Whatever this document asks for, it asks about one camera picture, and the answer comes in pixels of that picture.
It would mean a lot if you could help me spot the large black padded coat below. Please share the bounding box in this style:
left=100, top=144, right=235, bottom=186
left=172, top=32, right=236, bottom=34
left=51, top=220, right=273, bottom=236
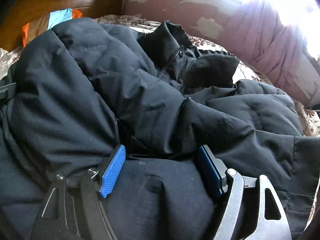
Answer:
left=0, top=17, right=320, bottom=240

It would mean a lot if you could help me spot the orange brown blue pillow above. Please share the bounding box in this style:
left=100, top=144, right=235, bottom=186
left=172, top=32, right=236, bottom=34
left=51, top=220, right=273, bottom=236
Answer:
left=22, top=8, right=83, bottom=47

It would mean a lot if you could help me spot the floral white red bedspread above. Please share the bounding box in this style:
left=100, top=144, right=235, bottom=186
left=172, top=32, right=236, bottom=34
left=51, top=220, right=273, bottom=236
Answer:
left=0, top=14, right=320, bottom=228

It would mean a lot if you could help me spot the wooden bed headboard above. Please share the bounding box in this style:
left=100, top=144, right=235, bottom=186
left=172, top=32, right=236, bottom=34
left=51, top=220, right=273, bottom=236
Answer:
left=1, top=0, right=123, bottom=51

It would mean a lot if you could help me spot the pink mauve curtain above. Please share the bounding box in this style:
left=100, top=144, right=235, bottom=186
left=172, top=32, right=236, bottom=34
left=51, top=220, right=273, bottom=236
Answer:
left=219, top=2, right=319, bottom=107

